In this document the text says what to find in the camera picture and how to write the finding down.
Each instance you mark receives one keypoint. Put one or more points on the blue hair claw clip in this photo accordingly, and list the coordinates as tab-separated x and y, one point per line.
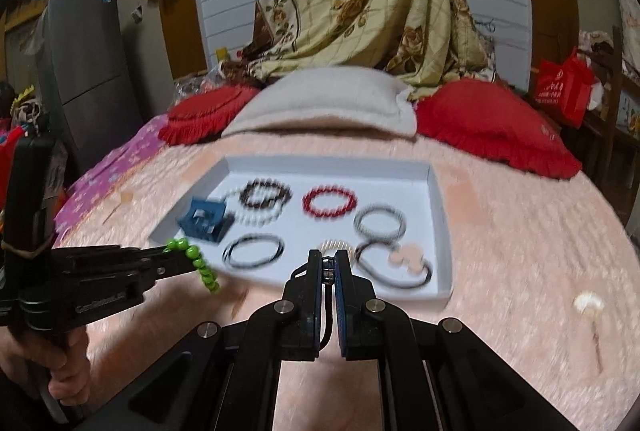
200	223

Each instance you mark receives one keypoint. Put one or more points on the white topped hairpin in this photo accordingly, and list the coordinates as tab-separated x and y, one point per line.
589	302

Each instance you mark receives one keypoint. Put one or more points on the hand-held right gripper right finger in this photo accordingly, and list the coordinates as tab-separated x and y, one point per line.
341	296

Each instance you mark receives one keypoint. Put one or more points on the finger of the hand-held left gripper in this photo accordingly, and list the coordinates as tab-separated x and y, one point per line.
115	253
170	268

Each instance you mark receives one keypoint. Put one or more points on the red fringed pillow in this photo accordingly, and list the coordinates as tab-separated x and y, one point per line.
495	121
210	111

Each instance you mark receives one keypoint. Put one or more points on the yellow bottle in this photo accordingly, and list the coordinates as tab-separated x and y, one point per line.
222	54

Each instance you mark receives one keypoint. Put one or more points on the white shallow cardboard box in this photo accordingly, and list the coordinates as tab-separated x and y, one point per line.
300	176

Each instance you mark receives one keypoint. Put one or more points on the pink quilted bedspread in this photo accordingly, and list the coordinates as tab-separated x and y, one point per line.
525	251

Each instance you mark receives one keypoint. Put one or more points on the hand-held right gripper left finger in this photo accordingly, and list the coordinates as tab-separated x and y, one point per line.
314	296

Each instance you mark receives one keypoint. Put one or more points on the purple floral sheet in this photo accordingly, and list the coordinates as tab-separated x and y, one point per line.
115	171

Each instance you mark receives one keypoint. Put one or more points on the red shopping bag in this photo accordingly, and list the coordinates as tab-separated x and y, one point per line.
562	86

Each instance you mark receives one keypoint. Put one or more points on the person's left hand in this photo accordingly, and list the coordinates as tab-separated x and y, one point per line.
65	376

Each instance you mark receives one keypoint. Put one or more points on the white pillow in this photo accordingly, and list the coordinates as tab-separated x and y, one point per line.
325	101

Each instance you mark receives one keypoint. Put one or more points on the grey refrigerator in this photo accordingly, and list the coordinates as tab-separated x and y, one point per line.
85	76

